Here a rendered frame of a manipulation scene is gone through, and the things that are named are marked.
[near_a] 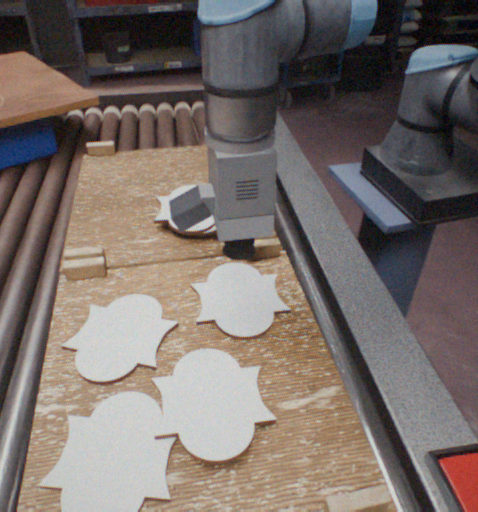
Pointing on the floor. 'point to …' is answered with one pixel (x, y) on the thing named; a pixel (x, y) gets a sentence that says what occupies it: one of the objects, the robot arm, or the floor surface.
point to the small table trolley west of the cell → (308, 83)
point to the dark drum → (367, 54)
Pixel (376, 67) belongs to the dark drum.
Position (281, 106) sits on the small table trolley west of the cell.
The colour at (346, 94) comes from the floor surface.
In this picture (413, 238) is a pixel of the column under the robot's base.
